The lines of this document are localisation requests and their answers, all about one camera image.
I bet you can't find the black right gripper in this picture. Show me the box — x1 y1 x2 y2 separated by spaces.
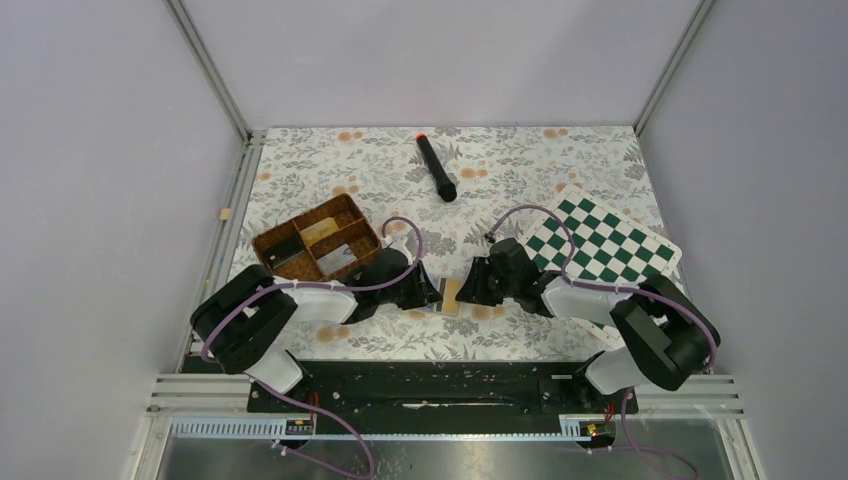
455 256 519 307

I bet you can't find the beige leather card holder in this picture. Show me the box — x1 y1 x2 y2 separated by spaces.
423 276 464 317

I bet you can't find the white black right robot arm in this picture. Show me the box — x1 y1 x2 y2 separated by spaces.
456 238 720 412

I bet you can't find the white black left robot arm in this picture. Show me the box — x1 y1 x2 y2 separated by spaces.
189 248 443 411

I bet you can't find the silver card in basket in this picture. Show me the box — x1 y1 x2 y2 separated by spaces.
317 244 357 276

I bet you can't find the gold card in basket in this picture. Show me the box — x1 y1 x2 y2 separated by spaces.
300 217 339 246

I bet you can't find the black card in basket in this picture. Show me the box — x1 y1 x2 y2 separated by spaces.
263 236 305 270

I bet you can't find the green white chessboard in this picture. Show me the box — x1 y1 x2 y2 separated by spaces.
520 186 682 348

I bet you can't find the black microphone orange tip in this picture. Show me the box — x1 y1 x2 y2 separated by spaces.
415 133 457 203

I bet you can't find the brown woven divided basket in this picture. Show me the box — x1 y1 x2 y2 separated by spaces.
252 194 382 281

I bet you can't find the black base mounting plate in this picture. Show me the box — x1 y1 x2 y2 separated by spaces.
288 360 638 435

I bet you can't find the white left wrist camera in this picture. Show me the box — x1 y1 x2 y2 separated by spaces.
383 237 413 262

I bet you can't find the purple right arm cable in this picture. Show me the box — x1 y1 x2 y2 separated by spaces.
486 204 720 480

